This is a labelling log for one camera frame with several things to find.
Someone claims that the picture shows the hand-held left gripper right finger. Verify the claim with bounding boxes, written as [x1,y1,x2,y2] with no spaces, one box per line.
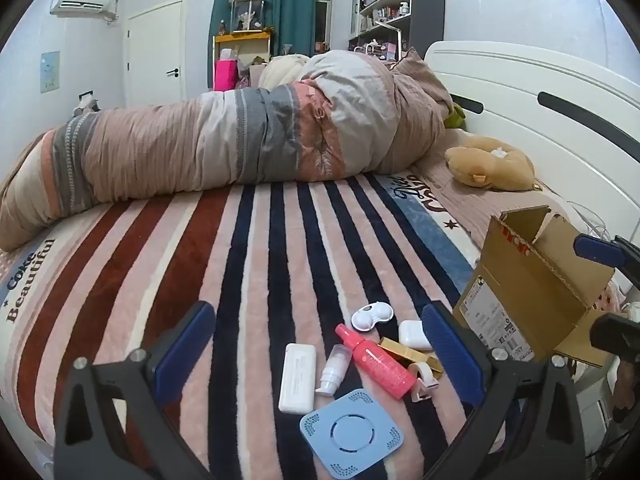
[421,301,587,480]

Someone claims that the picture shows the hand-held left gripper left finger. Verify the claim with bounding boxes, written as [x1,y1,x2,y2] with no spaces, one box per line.
[52,300,216,480]

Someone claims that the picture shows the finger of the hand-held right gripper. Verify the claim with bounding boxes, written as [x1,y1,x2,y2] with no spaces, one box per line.
[588,310,640,362]
[573,233,640,275]

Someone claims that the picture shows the brown cardboard box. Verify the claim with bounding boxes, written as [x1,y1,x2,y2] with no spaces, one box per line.
[453,205,617,367]

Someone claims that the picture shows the pink tape dispenser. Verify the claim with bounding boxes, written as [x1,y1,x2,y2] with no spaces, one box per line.
[407,361,441,403]

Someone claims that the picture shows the white earbuds case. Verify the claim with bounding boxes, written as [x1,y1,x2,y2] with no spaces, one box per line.
[398,320,434,352]

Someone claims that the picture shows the gold flat box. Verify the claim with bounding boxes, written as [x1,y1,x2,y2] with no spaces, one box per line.
[378,337,445,376]

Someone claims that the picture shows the pink spray bottle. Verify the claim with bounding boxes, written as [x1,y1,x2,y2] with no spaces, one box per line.
[334,323,418,401]

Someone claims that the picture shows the white bean-shaped case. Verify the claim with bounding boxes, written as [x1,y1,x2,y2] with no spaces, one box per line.
[351,301,395,331]

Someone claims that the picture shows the striped plush blanket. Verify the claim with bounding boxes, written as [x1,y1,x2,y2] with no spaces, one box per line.
[0,172,506,480]

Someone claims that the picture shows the white rectangular power bank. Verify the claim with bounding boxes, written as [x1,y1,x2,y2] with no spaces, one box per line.
[278,343,317,415]

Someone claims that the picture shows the small white pump bottle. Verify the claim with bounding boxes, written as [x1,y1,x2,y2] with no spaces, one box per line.
[315,344,349,397]

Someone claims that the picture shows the blue square plastic device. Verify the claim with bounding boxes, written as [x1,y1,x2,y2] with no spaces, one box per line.
[299,388,406,479]

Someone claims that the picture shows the brown plush toy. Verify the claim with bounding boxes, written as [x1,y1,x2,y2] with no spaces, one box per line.
[444,136,536,192]

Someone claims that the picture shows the pink lettered bed sheet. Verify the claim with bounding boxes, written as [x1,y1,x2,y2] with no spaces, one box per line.
[372,127,586,273]

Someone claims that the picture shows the white bed headboard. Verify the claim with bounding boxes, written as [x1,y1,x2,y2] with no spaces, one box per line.
[424,40,640,221]

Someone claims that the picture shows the green plush toy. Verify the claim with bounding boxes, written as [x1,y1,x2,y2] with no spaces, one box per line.
[443,102,467,130]

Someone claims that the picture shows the pink grey striped duvet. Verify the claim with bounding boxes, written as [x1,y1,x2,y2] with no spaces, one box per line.
[0,48,455,253]

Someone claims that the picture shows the pink gift bag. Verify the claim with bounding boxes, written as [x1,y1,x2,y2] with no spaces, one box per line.
[213,59,240,92]

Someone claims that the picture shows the cream pillow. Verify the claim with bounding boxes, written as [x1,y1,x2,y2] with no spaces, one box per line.
[258,54,312,91]

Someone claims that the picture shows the white door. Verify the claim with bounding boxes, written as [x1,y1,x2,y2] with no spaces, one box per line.
[124,1,184,109]

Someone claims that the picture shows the yellow desk shelf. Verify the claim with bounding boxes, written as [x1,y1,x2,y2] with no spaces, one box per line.
[213,30,274,92]

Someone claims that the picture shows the bookshelf with books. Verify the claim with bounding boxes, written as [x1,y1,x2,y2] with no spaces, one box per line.
[346,0,414,62]

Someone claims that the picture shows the glass display case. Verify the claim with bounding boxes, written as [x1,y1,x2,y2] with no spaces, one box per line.
[228,0,267,34]

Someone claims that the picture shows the teal curtain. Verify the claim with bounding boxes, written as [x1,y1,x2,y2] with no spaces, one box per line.
[207,0,319,92]

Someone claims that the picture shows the white air conditioner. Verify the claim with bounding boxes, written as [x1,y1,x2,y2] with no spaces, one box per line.
[49,0,119,24]

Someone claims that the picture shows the white cables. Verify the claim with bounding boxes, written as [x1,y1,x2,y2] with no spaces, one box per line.
[564,201,617,242]

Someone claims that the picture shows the blue wall poster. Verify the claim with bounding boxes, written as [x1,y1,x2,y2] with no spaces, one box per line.
[40,51,61,94]

